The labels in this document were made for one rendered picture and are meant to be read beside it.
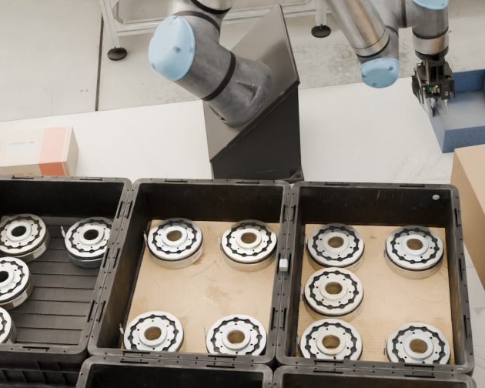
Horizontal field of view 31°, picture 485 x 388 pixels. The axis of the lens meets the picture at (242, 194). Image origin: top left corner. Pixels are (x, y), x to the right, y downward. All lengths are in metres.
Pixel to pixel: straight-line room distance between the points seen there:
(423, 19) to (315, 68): 1.61
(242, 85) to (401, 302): 0.55
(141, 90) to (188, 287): 1.88
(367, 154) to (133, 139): 0.55
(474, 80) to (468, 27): 1.49
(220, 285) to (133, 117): 0.70
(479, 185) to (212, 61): 0.57
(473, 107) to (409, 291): 0.69
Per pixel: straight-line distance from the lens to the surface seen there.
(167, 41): 1.74
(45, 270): 1.68
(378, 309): 1.54
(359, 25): 1.64
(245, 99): 1.77
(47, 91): 3.49
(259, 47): 1.92
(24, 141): 2.05
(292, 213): 1.55
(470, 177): 1.73
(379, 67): 1.70
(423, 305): 1.55
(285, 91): 1.75
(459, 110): 2.12
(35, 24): 3.89
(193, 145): 2.04
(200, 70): 1.73
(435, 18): 1.82
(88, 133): 2.13
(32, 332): 1.59
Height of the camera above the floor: 2.06
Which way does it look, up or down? 45 degrees down
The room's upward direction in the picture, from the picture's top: 6 degrees counter-clockwise
